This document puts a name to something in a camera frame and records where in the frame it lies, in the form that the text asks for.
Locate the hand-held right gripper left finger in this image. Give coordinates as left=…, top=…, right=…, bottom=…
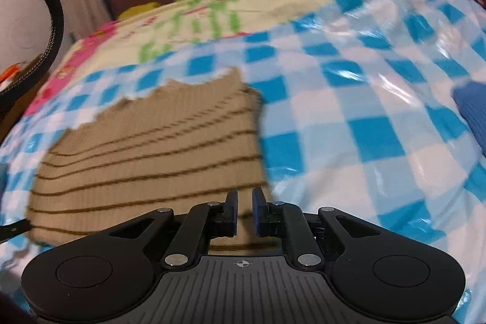
left=108, top=189, right=240, bottom=270

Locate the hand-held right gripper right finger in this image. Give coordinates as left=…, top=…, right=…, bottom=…
left=252, top=186, right=384, bottom=268

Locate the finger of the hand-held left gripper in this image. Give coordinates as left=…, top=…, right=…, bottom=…
left=0, top=218, right=33, bottom=243

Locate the wooden desk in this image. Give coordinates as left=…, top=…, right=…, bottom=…
left=0, top=70, right=52, bottom=142

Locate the orange toy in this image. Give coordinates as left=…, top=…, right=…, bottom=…
left=0, top=64, right=20, bottom=84

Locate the floral printed bedsheet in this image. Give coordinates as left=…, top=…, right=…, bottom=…
left=23, top=0, right=475, bottom=117

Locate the blue white checked plastic sheet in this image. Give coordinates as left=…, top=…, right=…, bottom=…
left=0, top=0, right=486, bottom=324

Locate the tan striped knit sweater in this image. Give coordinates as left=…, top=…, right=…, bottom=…
left=25, top=67, right=285, bottom=257

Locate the black braided cable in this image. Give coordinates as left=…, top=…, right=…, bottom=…
left=0, top=0, right=64, bottom=113

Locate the blue knit cloth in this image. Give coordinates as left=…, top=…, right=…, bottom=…
left=451, top=81, right=486, bottom=158

